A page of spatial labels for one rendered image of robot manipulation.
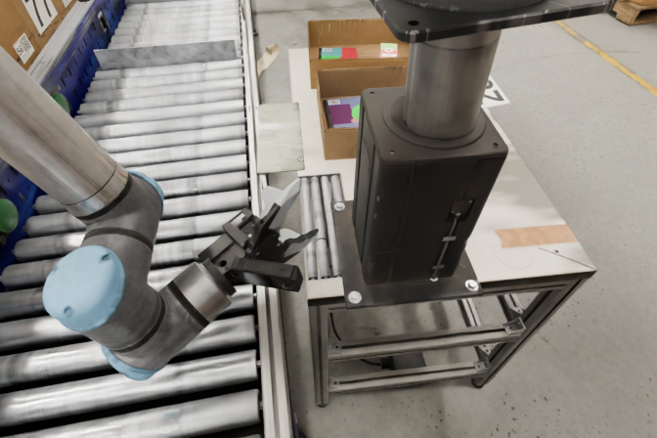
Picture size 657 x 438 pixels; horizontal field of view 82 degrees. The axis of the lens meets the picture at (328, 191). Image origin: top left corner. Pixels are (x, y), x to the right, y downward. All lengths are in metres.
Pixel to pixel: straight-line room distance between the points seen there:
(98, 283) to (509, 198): 0.83
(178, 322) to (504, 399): 1.20
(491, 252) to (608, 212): 1.46
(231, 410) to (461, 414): 0.97
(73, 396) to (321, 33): 1.23
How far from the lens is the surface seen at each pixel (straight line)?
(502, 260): 0.86
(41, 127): 0.53
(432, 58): 0.49
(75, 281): 0.54
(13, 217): 1.02
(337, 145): 0.95
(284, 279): 0.60
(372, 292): 0.74
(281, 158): 0.99
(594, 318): 1.86
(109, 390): 0.77
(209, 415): 0.70
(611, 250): 2.12
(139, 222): 0.59
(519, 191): 1.01
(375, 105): 0.60
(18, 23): 1.38
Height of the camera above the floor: 1.41
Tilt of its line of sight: 47 degrees down
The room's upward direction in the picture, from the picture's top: straight up
